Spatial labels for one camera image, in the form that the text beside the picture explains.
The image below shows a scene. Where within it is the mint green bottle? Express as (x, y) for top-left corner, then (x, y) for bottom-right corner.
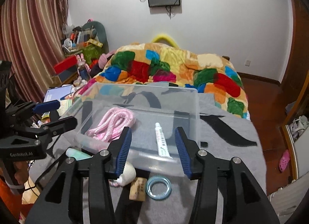
(65, 148), (92, 161)

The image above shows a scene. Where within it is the white pill bottle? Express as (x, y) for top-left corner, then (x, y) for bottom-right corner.
(109, 162), (136, 187)

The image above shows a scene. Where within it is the small brown cork tag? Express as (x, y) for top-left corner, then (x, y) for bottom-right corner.
(129, 177), (147, 202)

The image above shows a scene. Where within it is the person's left hand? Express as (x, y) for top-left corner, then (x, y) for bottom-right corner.
(14, 161), (29, 185)

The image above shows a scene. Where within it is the blue notebook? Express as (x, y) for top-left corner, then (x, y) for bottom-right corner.
(43, 85), (73, 102)

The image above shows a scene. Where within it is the grey black zebra blanket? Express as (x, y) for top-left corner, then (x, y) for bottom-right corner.
(30, 92), (266, 223)

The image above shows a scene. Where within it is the pink croc shoe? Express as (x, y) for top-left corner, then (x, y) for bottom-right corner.
(278, 150), (290, 173)

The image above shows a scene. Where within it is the red box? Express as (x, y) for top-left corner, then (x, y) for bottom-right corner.
(53, 55), (77, 74)

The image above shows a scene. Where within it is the pink bunny water bottle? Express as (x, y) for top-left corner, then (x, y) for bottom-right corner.
(76, 53), (91, 81)

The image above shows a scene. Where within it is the white ointment tube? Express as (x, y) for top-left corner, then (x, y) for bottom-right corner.
(155, 123), (172, 158)

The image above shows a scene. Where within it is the striped pink curtain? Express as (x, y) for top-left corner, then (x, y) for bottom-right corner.
(1, 0), (69, 101)

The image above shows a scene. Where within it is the pink knit hat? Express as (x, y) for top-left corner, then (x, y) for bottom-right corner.
(98, 50), (116, 69)

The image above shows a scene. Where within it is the green grey plush chair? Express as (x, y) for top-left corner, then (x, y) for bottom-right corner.
(82, 20), (109, 53)

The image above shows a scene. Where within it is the clear plastic storage bin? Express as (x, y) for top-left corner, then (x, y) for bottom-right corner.
(58, 83), (199, 176)

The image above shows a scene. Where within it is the colourful patchwork quilt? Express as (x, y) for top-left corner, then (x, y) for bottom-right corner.
(90, 43), (248, 119)

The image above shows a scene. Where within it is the yellow pillow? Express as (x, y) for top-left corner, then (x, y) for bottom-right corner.
(151, 33), (179, 48)

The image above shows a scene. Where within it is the pink coiled rope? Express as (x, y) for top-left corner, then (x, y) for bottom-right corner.
(86, 107), (136, 142)

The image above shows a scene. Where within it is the wall power socket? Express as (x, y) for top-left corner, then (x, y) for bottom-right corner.
(244, 60), (251, 66)

